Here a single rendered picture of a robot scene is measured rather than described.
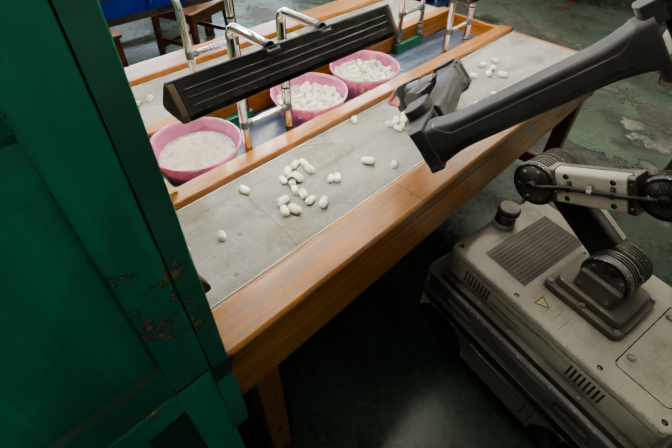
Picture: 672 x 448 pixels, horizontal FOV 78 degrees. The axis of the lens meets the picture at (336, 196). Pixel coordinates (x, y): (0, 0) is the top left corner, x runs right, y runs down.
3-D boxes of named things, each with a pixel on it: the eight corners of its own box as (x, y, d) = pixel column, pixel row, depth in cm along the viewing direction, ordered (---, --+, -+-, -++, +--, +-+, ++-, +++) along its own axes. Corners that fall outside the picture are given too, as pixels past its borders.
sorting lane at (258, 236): (576, 57, 175) (578, 52, 174) (193, 328, 82) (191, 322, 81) (511, 36, 191) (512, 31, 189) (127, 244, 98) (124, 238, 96)
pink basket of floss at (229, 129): (254, 143, 135) (250, 118, 129) (234, 199, 116) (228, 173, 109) (174, 139, 136) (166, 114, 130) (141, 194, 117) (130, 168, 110)
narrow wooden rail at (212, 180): (506, 50, 195) (514, 26, 188) (136, 261, 102) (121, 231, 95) (496, 46, 198) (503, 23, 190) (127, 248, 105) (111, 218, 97)
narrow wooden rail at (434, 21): (449, 30, 212) (453, 7, 205) (86, 196, 119) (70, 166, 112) (440, 27, 215) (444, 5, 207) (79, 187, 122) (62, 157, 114)
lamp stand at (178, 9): (255, 119, 146) (235, -18, 115) (205, 142, 135) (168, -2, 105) (225, 99, 155) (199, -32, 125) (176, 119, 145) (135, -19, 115)
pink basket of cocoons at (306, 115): (358, 105, 154) (359, 81, 147) (327, 143, 136) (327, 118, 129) (295, 89, 162) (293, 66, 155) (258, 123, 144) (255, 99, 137)
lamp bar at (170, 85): (397, 36, 109) (400, 7, 104) (184, 126, 77) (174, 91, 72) (375, 27, 113) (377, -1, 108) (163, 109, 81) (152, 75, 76)
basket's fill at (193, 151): (253, 166, 125) (251, 151, 122) (186, 201, 114) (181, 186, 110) (213, 135, 137) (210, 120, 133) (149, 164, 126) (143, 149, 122)
